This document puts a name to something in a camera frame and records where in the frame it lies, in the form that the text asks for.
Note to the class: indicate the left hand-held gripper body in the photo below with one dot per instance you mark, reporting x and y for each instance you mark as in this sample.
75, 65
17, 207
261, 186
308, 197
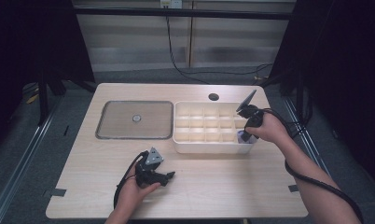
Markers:
148, 175

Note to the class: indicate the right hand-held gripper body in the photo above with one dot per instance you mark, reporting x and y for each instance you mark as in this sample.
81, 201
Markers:
254, 116

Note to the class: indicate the light purple sock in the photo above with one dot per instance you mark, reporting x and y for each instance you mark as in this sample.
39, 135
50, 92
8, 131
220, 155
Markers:
240, 137

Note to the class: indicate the white compartment storage box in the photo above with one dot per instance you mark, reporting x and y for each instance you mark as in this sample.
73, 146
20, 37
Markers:
207, 147

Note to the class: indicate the person's right hand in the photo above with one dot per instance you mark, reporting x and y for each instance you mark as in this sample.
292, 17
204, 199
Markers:
272, 130

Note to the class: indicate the person's left hand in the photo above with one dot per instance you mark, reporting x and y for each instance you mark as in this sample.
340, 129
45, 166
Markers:
131, 194

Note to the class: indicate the grey tape strip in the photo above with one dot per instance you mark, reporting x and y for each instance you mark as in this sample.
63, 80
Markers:
293, 188
55, 192

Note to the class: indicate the black curtain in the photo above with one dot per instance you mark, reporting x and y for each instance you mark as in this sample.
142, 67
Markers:
347, 77
30, 46

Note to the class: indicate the black horizontal bar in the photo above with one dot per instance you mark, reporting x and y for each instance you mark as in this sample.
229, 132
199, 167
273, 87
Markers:
182, 13

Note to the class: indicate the black metal stand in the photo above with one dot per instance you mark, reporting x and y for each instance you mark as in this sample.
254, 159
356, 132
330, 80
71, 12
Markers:
43, 102

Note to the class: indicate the small yellow object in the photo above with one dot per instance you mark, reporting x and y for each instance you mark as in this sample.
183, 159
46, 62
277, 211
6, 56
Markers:
32, 99

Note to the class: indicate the metal floor rail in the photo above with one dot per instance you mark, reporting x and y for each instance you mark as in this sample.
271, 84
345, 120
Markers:
24, 161
313, 149

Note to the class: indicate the white wall power outlet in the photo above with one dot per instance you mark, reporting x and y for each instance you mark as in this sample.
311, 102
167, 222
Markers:
171, 3

